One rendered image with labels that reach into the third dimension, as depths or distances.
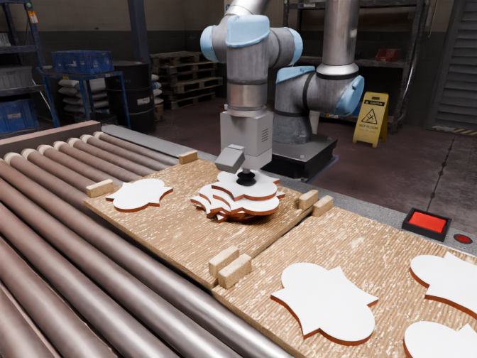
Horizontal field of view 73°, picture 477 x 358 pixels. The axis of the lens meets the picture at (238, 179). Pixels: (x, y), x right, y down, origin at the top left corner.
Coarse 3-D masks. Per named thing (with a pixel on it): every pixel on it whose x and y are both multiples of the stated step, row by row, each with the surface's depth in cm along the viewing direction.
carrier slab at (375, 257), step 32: (320, 224) 63; (352, 224) 63; (384, 224) 63; (256, 256) 54; (288, 256) 54; (320, 256) 54; (352, 256) 54; (384, 256) 54; (224, 288) 48; (256, 288) 48; (384, 288) 48; (416, 288) 48; (256, 320) 43; (288, 320) 42; (384, 320) 42; (416, 320) 42; (448, 320) 42; (320, 352) 38; (352, 352) 38; (384, 352) 38
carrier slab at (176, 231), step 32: (192, 192) 76; (288, 192) 76; (128, 224) 63; (160, 224) 63; (192, 224) 63; (224, 224) 63; (256, 224) 63; (288, 224) 64; (160, 256) 57; (192, 256) 54
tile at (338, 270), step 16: (288, 272) 49; (304, 272) 49; (320, 272) 49; (336, 272) 49; (288, 288) 46; (304, 288) 46; (320, 288) 46; (336, 288) 46; (352, 288) 46; (288, 304) 44; (304, 304) 44; (320, 304) 44; (336, 304) 44; (352, 304) 44; (368, 304) 44; (304, 320) 41; (320, 320) 41; (336, 320) 41; (352, 320) 41; (368, 320) 41; (304, 336) 40; (336, 336) 39; (352, 336) 39; (368, 336) 39
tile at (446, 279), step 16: (416, 256) 53; (432, 256) 53; (448, 256) 53; (416, 272) 49; (432, 272) 49; (448, 272) 49; (464, 272) 49; (432, 288) 46; (448, 288) 46; (464, 288) 46; (448, 304) 45; (464, 304) 44
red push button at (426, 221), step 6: (414, 216) 67; (420, 216) 67; (426, 216) 67; (414, 222) 65; (420, 222) 65; (426, 222) 65; (432, 222) 65; (438, 222) 65; (444, 222) 65; (432, 228) 63; (438, 228) 63
